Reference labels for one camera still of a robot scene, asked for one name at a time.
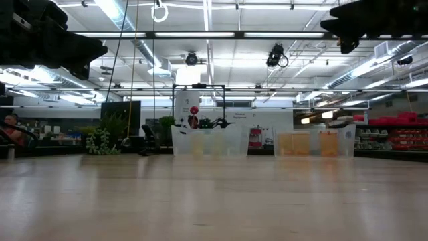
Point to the black hanging camera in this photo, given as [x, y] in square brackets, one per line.
[275, 55]

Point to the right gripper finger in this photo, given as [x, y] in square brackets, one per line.
[339, 26]
[344, 11]

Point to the red canister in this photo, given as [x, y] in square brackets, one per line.
[255, 135]

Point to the green artificial plant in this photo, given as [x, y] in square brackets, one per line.
[100, 144]

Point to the person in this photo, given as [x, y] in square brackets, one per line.
[13, 129]

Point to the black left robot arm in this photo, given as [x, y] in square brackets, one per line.
[16, 40]

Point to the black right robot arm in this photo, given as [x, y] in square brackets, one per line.
[414, 20]

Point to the white partition wall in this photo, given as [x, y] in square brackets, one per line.
[267, 118]

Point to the shelf with red bins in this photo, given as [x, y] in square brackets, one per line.
[406, 117]

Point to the round black ceiling device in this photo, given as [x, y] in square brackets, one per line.
[191, 59]

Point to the green potted plant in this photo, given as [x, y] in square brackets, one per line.
[167, 121]

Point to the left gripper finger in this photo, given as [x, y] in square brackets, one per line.
[90, 47]
[90, 57]

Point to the white sign board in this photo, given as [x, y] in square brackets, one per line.
[184, 100]

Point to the clear plastic bin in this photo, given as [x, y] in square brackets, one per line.
[234, 144]
[314, 144]

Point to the black background device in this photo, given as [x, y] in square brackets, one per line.
[220, 124]

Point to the black crossbar with lights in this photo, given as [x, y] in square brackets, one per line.
[150, 35]

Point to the black monitor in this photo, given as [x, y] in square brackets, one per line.
[117, 107]

